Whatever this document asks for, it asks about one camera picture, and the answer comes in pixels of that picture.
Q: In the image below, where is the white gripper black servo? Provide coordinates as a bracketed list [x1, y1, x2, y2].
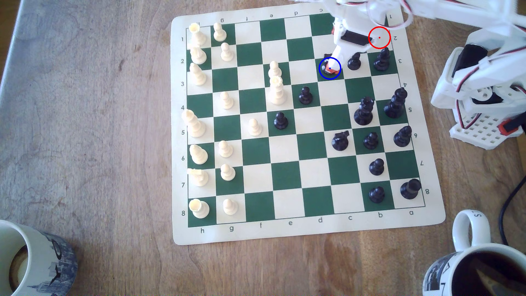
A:
[325, 16, 377, 76]

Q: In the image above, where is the black bishop chess piece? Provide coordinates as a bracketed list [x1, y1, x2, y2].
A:
[393, 125, 413, 148]
[373, 47, 391, 72]

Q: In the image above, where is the black queen chess piece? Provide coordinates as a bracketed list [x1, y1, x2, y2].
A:
[353, 96, 375, 126]

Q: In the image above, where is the white queen chess piece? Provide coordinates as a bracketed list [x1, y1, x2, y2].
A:
[269, 76, 287, 105]

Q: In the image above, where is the black king chess piece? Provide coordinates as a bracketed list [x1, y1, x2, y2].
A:
[384, 87, 408, 119]

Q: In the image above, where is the green and cream chess mat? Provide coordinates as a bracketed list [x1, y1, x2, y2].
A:
[170, 0, 446, 246]

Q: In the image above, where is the white knight chess piece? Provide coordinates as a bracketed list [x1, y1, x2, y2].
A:
[189, 45, 208, 65]
[187, 168, 209, 187]

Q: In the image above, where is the white bishop chess piece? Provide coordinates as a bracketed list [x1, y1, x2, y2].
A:
[189, 144, 209, 165]
[188, 62, 207, 86]

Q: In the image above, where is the white rook chess piece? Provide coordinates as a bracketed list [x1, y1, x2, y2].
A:
[188, 23, 207, 47]
[188, 198, 210, 219]

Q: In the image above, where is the black rook chess piece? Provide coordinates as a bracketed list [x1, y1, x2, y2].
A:
[400, 178, 422, 200]

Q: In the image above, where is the white king chess piece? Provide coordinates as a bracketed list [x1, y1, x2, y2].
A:
[182, 109, 206, 138]

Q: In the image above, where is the orange table clamp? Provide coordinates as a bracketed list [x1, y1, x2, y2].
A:
[498, 118, 520, 135]

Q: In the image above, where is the skyline print mug with tea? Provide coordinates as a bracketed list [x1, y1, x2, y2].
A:
[422, 210, 526, 296]

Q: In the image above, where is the empty skyline print mug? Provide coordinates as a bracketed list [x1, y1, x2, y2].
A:
[0, 220, 79, 296]

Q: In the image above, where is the white looped cable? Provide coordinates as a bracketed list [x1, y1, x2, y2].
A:
[367, 0, 413, 30]

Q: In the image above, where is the red black servo wire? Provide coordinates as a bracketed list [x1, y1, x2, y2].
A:
[455, 99, 482, 131]

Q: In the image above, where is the black power cable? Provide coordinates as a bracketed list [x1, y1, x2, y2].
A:
[498, 176, 526, 248]

